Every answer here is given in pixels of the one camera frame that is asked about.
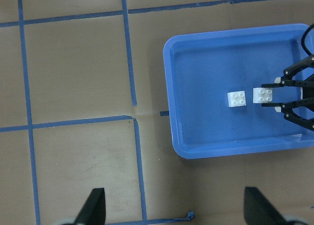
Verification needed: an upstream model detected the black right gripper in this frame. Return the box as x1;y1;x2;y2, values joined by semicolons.
261;55;314;131

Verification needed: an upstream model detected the blue plastic tray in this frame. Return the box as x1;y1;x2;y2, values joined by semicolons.
163;24;314;159

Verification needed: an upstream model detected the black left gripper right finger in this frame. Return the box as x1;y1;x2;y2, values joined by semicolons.
244;187;289;225

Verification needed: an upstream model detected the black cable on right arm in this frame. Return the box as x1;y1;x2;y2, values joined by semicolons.
301;24;314;56

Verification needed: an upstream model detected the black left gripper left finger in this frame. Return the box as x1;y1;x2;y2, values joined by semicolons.
73;188;106;225

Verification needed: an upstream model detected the white block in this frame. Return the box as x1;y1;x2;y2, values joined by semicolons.
253;88;273;103
227;91;246;107

